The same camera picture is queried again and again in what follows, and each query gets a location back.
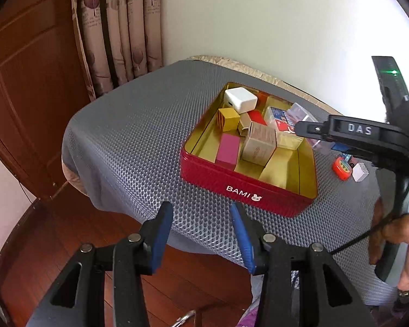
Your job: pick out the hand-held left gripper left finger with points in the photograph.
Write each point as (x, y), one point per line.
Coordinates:
(156, 242)

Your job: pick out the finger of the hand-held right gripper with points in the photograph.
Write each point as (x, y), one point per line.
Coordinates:
(340, 129)
(368, 158)

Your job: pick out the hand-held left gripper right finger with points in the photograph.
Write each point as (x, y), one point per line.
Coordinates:
(245, 242)

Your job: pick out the black-white striped block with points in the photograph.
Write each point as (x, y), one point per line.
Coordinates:
(360, 172)

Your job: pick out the small blue toy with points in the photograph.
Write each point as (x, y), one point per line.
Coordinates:
(347, 158)

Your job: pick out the clear pink plastic box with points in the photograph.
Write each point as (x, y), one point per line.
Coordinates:
(300, 111)

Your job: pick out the clear playing card box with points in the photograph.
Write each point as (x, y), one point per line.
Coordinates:
(283, 122)

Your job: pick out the red tin box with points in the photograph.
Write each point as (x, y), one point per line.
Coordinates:
(208, 177)

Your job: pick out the beige carton box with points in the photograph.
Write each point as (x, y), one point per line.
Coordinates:
(259, 143)

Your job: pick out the red block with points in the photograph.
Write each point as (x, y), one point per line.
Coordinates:
(258, 117)

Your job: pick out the pink block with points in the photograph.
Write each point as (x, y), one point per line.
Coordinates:
(227, 151)

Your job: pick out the long wooden block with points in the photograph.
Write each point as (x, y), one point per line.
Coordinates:
(245, 122)

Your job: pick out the white charger plug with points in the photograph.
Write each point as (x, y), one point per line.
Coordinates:
(240, 99)

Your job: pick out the yellow block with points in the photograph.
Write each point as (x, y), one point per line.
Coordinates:
(229, 120)

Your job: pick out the grey cloth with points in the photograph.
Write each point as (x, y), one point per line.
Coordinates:
(259, 289)

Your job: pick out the pink plastic bag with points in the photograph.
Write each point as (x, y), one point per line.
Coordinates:
(248, 317)

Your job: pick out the dark wooden baseboard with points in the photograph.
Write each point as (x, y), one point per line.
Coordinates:
(6, 245)

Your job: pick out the brown wooden door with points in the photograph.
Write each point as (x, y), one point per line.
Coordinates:
(27, 92)

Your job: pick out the beige leaf-print curtain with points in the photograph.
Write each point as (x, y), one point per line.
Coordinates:
(122, 24)

